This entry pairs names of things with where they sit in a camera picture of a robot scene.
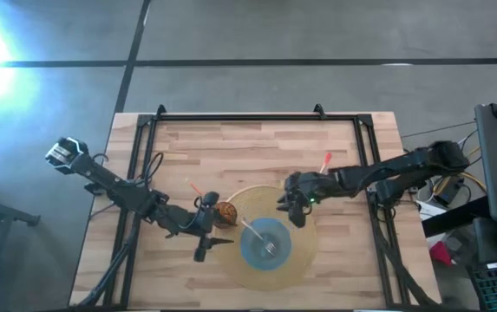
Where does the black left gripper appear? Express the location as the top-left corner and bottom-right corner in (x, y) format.
(192, 192), (235, 263)

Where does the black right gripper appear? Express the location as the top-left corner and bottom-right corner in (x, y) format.
(276, 171), (335, 229)

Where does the amber faceted plastic tumbler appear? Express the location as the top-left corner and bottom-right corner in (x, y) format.
(213, 200), (239, 230)

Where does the orange drinking straw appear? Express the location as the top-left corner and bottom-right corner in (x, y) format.
(186, 178), (206, 198)

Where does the silver metal fork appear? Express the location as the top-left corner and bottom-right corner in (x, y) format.
(239, 218), (278, 257)

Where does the light blue bowl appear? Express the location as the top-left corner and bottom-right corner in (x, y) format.
(239, 217), (293, 272)

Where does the round woven straw placemat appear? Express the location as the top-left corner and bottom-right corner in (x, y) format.
(213, 185), (318, 292)

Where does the red object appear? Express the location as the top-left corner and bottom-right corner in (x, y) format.
(428, 241), (454, 266)

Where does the dark blue power box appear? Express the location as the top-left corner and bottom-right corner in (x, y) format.
(434, 175), (464, 207)

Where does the black camera cable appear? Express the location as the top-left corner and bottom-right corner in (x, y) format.
(142, 151), (165, 185)

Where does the black aluminium rig frame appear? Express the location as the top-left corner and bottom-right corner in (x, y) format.
(74, 102), (442, 309)

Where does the yellow cable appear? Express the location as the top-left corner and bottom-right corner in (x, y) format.
(432, 146), (487, 197)

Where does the white cable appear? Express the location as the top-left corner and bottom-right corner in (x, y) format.
(455, 129), (479, 151)

